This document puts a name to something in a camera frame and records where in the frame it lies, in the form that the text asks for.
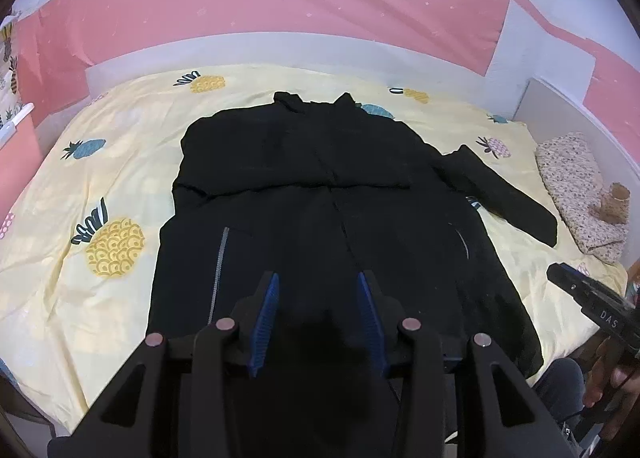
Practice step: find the pineapple print curtain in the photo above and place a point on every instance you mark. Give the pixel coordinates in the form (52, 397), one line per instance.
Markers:
(9, 58)

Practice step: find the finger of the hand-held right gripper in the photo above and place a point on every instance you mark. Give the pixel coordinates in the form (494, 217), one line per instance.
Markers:
(564, 277)

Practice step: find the white headboard panel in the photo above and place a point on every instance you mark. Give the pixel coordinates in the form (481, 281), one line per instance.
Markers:
(555, 113)

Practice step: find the person's right hand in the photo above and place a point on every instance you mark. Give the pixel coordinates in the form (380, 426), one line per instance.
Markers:
(602, 378)

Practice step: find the small brown teddy bear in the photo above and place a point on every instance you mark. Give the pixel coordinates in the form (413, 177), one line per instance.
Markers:
(614, 203)

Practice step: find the yellow pineapple print bedsheet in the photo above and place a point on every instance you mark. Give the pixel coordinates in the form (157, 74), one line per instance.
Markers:
(100, 178)

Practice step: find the floral pillow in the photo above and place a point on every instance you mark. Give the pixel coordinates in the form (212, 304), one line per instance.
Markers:
(570, 173)

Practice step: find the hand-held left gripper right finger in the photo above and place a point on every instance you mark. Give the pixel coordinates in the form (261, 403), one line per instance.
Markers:
(369, 318)

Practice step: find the person's leg in dark trousers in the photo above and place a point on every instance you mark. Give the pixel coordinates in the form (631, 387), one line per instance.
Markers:
(560, 388)

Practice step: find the white windowsill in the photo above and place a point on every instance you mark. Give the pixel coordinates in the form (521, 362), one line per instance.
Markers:
(17, 120)

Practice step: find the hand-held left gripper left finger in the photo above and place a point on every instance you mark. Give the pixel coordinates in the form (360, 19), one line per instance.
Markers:
(266, 318)

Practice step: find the black jacket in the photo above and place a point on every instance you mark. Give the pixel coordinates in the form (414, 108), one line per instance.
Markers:
(310, 163)

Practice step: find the white bed frame rail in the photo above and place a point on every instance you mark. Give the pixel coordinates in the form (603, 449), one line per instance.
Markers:
(300, 50)

